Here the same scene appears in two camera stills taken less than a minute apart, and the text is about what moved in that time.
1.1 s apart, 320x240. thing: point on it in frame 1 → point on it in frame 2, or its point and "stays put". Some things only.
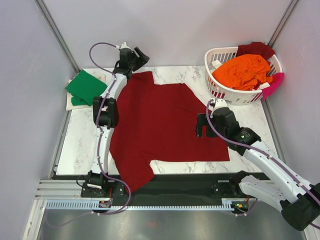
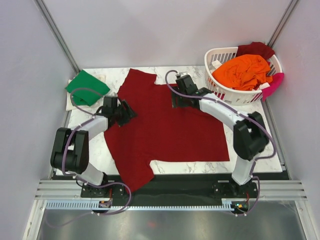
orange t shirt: x=243 y=72 stays put
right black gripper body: x=220 y=131 → x=181 y=101
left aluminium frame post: x=58 y=35 stays put
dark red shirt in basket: x=257 y=48 stays put
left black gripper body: x=130 y=64 → x=122 y=116
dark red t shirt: x=157 y=122 stays put
